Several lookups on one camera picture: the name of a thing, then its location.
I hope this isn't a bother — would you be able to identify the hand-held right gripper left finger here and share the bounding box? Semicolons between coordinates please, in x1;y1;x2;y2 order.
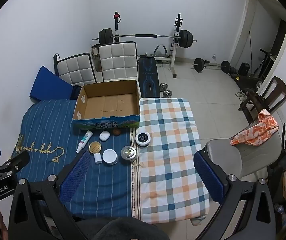
8;151;92;240

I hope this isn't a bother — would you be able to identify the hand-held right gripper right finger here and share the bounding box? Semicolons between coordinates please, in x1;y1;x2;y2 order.
193;151;277;240

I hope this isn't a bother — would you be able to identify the round gold tin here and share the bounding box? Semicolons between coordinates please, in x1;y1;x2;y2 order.
88;141;103;154

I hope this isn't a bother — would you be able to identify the white spray bottle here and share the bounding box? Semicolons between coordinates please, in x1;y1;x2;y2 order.
76;130;94;154

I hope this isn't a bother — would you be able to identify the round silver tin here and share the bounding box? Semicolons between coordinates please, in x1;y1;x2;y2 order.
121;145;137;162

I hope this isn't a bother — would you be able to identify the white jar with black lid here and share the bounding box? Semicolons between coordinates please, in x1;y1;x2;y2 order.
135;132;151;147

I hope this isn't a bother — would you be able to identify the cardboard box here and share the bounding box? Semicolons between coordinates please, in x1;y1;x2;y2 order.
72;79;141;131

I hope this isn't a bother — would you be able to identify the grey chair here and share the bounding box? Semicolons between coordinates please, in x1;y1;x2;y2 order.
204;127;284;178

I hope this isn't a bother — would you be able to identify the plaid blanket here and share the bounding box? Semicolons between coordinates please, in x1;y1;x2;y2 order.
132;98;210;225

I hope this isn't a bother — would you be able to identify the orange patterned cloth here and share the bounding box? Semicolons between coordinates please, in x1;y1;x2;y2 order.
231;109;279;147

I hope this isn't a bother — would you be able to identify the black backpack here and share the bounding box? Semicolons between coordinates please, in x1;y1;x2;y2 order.
268;144;286;205

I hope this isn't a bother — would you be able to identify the blue foam mat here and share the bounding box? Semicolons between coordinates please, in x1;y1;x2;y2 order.
29;66;76;103

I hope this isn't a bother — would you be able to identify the small white quilted chair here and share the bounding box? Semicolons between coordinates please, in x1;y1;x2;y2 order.
57;53;98;87

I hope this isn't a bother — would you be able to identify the dark wooden chair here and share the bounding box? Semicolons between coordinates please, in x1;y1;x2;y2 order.
238;76;286;123

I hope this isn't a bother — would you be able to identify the short barbell with black plates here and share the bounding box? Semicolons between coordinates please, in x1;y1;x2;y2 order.
192;57;231;74

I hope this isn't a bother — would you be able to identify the black bag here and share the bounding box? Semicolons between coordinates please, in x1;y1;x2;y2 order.
238;62;251;75

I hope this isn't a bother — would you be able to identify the black weight bench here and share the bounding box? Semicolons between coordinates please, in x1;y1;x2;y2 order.
137;52;161;98

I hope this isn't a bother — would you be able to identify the large white quilted chair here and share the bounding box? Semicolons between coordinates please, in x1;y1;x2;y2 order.
98;42;139;82

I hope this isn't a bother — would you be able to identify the black exercise machine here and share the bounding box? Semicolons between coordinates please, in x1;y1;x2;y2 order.
252;49;275;79

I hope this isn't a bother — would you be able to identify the black strap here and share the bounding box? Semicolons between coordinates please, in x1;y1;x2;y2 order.
53;53;60;75

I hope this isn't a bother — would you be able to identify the grey pulldown handle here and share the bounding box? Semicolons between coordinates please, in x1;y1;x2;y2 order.
154;44;168;55

